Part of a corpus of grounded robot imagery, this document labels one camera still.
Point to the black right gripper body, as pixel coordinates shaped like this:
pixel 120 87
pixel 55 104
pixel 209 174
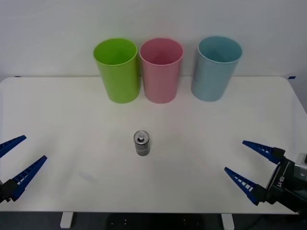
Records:
pixel 287 187

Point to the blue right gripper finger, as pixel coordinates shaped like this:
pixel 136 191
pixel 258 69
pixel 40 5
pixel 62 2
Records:
pixel 263 149
pixel 247 185

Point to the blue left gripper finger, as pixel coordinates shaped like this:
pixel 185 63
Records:
pixel 22 179
pixel 9 145

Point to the dark grey drink can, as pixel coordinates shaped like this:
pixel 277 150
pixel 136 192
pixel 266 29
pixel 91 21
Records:
pixel 142 146

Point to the white table leg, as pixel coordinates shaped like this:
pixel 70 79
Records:
pixel 66 220
pixel 227 221

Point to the pale blue plastic bin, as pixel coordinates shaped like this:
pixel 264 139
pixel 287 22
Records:
pixel 211 81

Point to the pink plastic bin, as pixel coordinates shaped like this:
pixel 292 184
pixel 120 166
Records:
pixel 160 83

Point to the green plastic bin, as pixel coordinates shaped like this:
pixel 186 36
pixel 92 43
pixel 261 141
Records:
pixel 120 81

